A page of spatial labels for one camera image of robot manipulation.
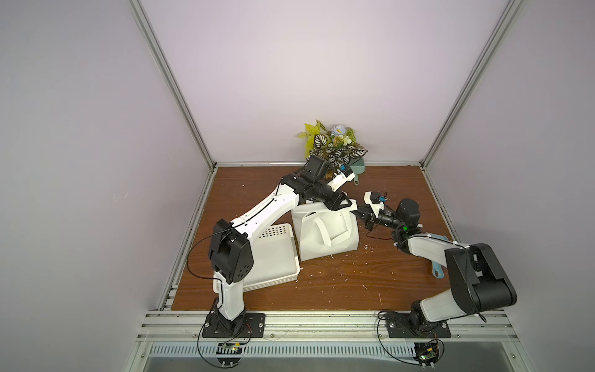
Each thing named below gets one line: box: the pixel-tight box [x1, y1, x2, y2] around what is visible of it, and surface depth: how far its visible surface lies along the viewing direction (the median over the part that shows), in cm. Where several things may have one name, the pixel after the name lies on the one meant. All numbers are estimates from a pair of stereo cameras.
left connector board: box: [216, 342, 243, 368], surface depth 72 cm
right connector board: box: [413, 341, 440, 366], surface depth 71 cm
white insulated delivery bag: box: [291, 199, 360, 262], surface depth 81 cm
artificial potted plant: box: [297, 120, 369, 181], surface depth 96 cm
